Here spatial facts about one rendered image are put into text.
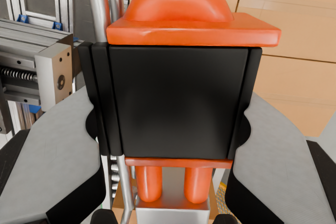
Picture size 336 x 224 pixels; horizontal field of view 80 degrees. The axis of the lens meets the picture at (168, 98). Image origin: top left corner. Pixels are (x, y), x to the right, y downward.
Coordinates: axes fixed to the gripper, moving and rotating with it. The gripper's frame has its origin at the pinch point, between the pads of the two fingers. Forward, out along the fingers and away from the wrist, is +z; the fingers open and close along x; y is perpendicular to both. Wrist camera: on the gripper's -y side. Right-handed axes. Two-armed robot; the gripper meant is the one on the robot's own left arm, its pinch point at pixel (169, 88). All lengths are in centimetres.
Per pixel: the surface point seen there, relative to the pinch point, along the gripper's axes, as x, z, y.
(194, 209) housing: 2.4, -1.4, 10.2
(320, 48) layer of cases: 60, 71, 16
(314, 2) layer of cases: 51, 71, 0
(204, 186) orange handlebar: 3.0, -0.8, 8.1
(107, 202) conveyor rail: -37, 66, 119
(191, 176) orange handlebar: 1.9, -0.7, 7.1
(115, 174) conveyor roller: -31, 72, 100
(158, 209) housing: -0.5, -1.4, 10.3
